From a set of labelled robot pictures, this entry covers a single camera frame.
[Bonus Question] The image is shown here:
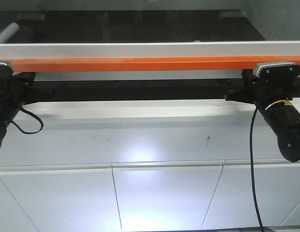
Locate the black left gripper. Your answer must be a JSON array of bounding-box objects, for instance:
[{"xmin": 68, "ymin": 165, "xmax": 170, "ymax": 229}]
[{"xmin": 0, "ymin": 72, "xmax": 55, "ymax": 121}]

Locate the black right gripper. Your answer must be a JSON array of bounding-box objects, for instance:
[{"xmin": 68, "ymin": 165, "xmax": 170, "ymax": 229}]
[{"xmin": 225, "ymin": 69, "xmax": 300, "ymax": 110}]

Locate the orange sash handle bar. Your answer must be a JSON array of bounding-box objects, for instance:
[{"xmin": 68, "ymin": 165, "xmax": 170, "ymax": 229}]
[{"xmin": 7, "ymin": 56, "xmax": 300, "ymax": 72}]

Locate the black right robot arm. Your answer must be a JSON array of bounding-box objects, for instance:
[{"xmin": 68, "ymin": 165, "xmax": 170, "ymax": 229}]
[{"xmin": 225, "ymin": 68, "xmax": 300, "ymax": 162}]

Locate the grey pipe in hood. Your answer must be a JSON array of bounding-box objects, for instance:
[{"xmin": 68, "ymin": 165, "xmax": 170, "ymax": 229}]
[{"xmin": 0, "ymin": 22, "xmax": 20, "ymax": 44}]

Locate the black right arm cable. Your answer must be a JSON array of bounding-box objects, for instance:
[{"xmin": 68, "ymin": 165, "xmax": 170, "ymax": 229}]
[{"xmin": 249, "ymin": 106, "xmax": 265, "ymax": 229}]

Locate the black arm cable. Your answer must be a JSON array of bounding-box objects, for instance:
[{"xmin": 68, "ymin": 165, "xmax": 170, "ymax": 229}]
[
  {"xmin": 9, "ymin": 106, "xmax": 44, "ymax": 135},
  {"xmin": 249, "ymin": 106, "xmax": 265, "ymax": 229}
]

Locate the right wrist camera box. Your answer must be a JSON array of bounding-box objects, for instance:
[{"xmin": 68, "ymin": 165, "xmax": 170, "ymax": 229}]
[{"xmin": 253, "ymin": 61, "xmax": 300, "ymax": 78}]

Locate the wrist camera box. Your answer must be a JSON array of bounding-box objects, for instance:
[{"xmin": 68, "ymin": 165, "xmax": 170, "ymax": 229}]
[
  {"xmin": 0, "ymin": 60, "xmax": 14, "ymax": 78},
  {"xmin": 253, "ymin": 61, "xmax": 300, "ymax": 78}
]

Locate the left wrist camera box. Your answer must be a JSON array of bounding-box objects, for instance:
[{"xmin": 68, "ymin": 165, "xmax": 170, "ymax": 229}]
[{"xmin": 0, "ymin": 60, "xmax": 14, "ymax": 78}]

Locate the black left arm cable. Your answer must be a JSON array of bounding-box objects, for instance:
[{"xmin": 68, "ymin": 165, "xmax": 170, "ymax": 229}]
[{"xmin": 9, "ymin": 106, "xmax": 44, "ymax": 135}]

